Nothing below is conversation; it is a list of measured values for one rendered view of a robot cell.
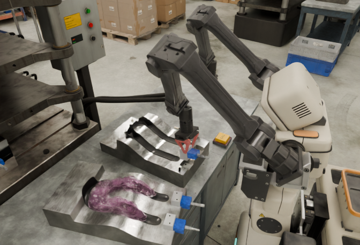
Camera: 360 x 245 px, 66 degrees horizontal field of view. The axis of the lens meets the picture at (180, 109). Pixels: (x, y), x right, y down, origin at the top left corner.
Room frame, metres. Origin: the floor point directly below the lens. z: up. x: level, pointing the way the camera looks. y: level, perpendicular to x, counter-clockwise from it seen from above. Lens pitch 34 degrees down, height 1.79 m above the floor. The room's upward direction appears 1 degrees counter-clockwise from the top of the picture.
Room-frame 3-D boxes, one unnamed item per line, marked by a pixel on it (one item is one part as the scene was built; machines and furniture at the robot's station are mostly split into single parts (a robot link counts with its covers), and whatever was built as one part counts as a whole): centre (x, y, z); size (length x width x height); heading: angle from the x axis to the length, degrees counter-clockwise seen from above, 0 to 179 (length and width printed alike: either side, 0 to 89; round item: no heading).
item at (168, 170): (1.07, 0.14, 0.87); 0.50 x 0.26 x 0.14; 59
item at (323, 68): (3.74, -1.92, 0.11); 0.61 x 0.41 x 0.22; 52
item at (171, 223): (0.61, 0.00, 0.86); 0.13 x 0.05 x 0.05; 76
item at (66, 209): (0.72, 0.25, 0.86); 0.50 x 0.26 x 0.11; 76
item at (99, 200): (0.73, 0.24, 0.90); 0.26 x 0.18 x 0.08; 76
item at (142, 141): (1.06, 0.13, 0.92); 0.35 x 0.16 x 0.09; 59
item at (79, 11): (1.62, 0.62, 0.74); 0.31 x 0.22 x 1.47; 149
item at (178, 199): (0.72, -0.03, 0.86); 0.13 x 0.05 x 0.05; 76
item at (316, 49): (3.74, -1.92, 0.28); 0.61 x 0.41 x 0.15; 52
